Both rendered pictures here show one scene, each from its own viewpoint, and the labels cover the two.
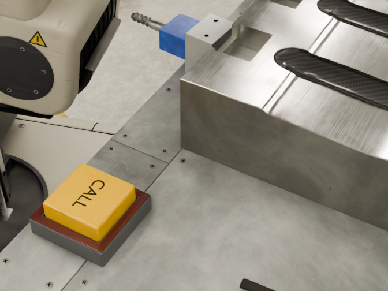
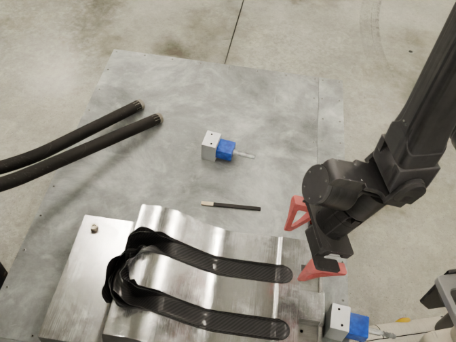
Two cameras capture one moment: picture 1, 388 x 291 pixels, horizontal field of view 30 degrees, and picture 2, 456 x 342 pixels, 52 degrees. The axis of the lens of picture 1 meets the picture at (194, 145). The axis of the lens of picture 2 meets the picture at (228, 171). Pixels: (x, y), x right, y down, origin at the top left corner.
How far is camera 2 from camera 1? 1.04 m
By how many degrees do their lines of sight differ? 82
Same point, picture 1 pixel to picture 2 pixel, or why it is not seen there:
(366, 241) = not seen: hidden behind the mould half
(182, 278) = (281, 205)
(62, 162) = not seen: outside the picture
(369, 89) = (241, 273)
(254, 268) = (258, 216)
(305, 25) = (288, 304)
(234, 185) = not seen: hidden behind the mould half
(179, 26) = (360, 323)
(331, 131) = (250, 237)
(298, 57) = (281, 279)
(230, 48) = (318, 288)
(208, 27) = (342, 317)
